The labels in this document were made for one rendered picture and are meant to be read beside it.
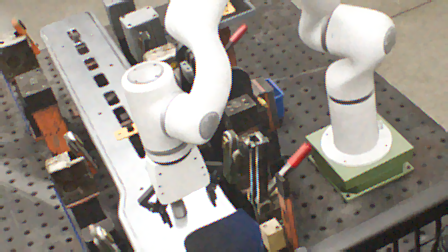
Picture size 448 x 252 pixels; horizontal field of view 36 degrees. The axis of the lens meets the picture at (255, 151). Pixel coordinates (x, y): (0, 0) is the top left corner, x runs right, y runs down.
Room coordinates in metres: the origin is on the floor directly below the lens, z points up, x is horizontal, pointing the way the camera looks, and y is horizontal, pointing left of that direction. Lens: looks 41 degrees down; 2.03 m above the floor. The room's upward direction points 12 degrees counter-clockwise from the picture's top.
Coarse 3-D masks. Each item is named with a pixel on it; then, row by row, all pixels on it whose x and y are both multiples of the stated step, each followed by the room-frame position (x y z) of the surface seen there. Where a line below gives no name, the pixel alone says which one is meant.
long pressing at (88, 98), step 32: (64, 32) 1.95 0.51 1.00; (96, 32) 1.91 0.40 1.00; (64, 64) 1.76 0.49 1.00; (128, 64) 1.68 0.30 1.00; (96, 96) 1.56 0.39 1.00; (96, 128) 1.42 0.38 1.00; (128, 160) 1.27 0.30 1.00; (128, 192) 1.15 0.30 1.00; (128, 224) 1.06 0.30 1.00; (160, 224) 1.03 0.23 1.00; (192, 224) 1.01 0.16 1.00
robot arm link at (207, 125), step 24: (192, 0) 1.01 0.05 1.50; (216, 0) 1.02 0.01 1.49; (168, 24) 1.01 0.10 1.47; (192, 24) 0.98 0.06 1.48; (216, 24) 1.01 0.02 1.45; (192, 48) 0.95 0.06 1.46; (216, 48) 0.95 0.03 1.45; (216, 72) 0.90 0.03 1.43; (192, 96) 0.88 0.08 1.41; (216, 96) 0.88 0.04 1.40; (168, 120) 0.87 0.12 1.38; (192, 120) 0.85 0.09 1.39; (216, 120) 0.87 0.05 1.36
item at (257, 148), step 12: (240, 144) 0.98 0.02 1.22; (252, 144) 0.98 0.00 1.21; (264, 144) 0.97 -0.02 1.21; (252, 156) 0.99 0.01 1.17; (264, 156) 0.97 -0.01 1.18; (252, 168) 0.99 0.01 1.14; (264, 168) 0.97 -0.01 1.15; (252, 180) 0.99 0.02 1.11; (264, 180) 0.97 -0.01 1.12; (252, 192) 0.99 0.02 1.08; (264, 192) 0.97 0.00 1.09; (252, 204) 0.99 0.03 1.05
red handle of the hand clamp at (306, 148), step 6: (306, 144) 1.02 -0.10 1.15; (300, 150) 1.01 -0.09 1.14; (306, 150) 1.01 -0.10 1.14; (294, 156) 1.01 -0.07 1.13; (300, 156) 1.00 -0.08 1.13; (288, 162) 1.01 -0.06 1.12; (294, 162) 1.00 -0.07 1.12; (300, 162) 1.00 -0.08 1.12; (282, 168) 1.01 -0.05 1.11; (288, 168) 1.00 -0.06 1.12; (294, 168) 1.00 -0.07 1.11; (282, 174) 0.99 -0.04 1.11; (288, 174) 0.99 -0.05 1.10; (270, 186) 0.99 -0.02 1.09; (276, 186) 0.98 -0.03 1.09; (270, 192) 0.98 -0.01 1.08
